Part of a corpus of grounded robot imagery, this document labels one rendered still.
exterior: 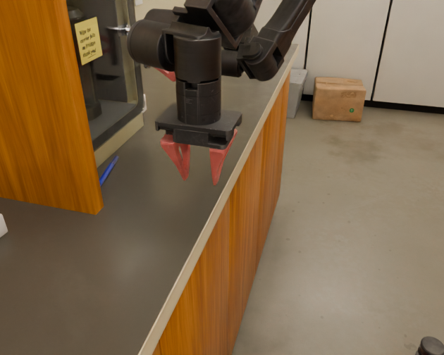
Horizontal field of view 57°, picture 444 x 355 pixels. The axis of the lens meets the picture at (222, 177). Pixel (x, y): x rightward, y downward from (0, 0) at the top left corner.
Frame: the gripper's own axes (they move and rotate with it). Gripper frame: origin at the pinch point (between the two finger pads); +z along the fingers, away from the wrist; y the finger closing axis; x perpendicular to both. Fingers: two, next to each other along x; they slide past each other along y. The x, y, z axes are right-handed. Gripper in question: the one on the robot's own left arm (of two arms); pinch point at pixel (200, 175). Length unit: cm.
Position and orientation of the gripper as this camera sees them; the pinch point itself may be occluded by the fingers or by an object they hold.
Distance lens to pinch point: 58.3
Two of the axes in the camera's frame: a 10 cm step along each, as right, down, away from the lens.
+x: -2.8, 5.0, -8.2
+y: -9.6, -1.5, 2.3
